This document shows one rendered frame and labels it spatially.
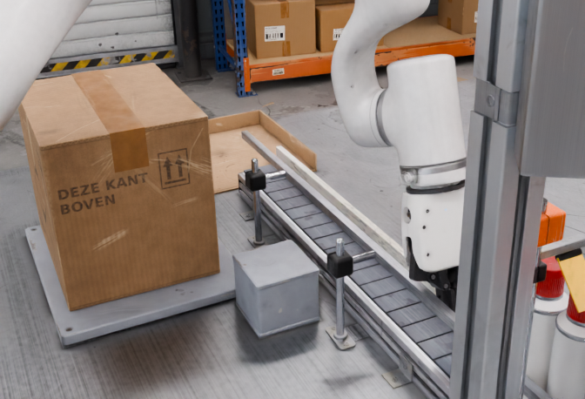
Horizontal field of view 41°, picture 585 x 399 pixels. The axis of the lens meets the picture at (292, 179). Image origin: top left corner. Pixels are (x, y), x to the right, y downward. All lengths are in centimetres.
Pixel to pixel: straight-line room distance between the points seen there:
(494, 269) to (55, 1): 51
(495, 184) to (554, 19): 15
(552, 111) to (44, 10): 53
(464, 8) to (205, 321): 406
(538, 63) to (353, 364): 66
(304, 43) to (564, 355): 394
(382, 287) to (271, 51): 354
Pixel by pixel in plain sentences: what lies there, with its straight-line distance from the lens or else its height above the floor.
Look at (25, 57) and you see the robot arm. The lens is 85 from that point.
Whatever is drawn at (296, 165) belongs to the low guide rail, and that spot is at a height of 91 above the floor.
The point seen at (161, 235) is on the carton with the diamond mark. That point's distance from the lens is 120.
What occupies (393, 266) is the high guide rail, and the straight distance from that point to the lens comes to 107.
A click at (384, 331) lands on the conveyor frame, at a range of 112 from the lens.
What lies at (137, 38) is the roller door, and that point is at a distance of 510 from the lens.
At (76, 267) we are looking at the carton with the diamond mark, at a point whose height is 92.
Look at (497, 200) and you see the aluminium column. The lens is 62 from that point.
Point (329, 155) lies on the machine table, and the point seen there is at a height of 83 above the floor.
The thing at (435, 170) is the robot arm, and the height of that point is 112.
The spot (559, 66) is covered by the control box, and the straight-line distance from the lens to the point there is 54.
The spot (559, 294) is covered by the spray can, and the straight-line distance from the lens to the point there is 87.
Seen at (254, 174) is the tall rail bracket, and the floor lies 97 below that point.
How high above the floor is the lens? 153
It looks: 26 degrees down
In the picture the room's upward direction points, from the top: 2 degrees counter-clockwise
